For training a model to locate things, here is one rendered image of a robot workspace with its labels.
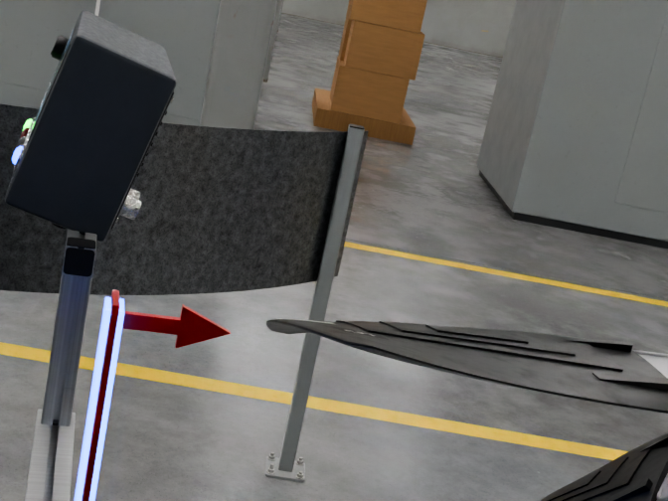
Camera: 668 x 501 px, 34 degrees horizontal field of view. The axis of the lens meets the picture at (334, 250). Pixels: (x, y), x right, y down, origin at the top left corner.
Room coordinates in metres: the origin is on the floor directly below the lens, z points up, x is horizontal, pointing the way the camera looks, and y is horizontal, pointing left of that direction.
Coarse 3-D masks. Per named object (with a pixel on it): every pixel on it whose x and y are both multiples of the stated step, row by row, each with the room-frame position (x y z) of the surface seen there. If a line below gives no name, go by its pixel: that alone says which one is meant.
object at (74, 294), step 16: (80, 240) 1.06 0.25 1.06; (64, 288) 1.04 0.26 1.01; (80, 288) 1.04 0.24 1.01; (64, 304) 1.04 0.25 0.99; (80, 304) 1.04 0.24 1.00; (64, 320) 1.04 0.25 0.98; (80, 320) 1.04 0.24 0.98; (64, 336) 1.04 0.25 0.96; (80, 336) 1.04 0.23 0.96; (64, 352) 1.05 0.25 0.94; (80, 352) 1.04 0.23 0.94; (64, 368) 1.05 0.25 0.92; (48, 384) 1.04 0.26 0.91; (64, 384) 1.05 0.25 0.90; (48, 400) 1.04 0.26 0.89; (64, 400) 1.04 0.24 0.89; (48, 416) 1.04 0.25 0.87; (64, 416) 1.04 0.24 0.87
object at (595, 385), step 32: (288, 320) 0.56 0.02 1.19; (384, 352) 0.48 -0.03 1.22; (416, 352) 0.52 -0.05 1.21; (448, 352) 0.55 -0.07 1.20; (480, 352) 0.57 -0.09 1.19; (512, 352) 0.58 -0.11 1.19; (544, 352) 0.60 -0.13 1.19; (576, 352) 0.62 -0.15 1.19; (608, 352) 0.64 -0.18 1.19; (512, 384) 0.51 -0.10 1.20; (544, 384) 0.53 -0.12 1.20; (576, 384) 0.55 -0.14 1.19; (608, 384) 0.57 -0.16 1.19; (640, 384) 0.58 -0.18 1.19
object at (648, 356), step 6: (642, 354) 0.66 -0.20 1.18; (648, 354) 0.66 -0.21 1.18; (654, 354) 0.67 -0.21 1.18; (660, 354) 0.67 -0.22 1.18; (666, 354) 0.67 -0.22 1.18; (648, 360) 0.65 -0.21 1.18; (654, 360) 0.66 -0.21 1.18; (660, 360) 0.66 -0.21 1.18; (666, 360) 0.66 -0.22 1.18; (654, 366) 0.64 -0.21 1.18; (660, 366) 0.65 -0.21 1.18; (666, 366) 0.65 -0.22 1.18; (666, 372) 0.64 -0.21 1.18
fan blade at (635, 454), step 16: (640, 448) 0.78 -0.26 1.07; (656, 448) 0.75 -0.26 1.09; (608, 464) 0.79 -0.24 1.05; (624, 464) 0.76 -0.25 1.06; (640, 464) 0.74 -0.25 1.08; (656, 464) 0.72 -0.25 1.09; (576, 480) 0.82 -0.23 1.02; (592, 480) 0.77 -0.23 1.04; (608, 480) 0.75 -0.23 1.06; (624, 480) 0.73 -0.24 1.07; (640, 480) 0.71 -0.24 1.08; (656, 480) 0.70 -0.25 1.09; (560, 496) 0.79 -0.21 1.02; (576, 496) 0.76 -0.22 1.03; (592, 496) 0.74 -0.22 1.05; (608, 496) 0.72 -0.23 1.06; (624, 496) 0.70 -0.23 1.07; (640, 496) 0.69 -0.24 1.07; (656, 496) 0.69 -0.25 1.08
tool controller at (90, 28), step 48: (96, 48) 1.09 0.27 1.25; (144, 48) 1.24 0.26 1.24; (48, 96) 1.09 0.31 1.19; (96, 96) 1.09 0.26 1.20; (144, 96) 1.10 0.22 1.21; (48, 144) 1.08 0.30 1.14; (96, 144) 1.09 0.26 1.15; (144, 144) 1.10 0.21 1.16; (48, 192) 1.08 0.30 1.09; (96, 192) 1.09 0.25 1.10; (96, 240) 1.10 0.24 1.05
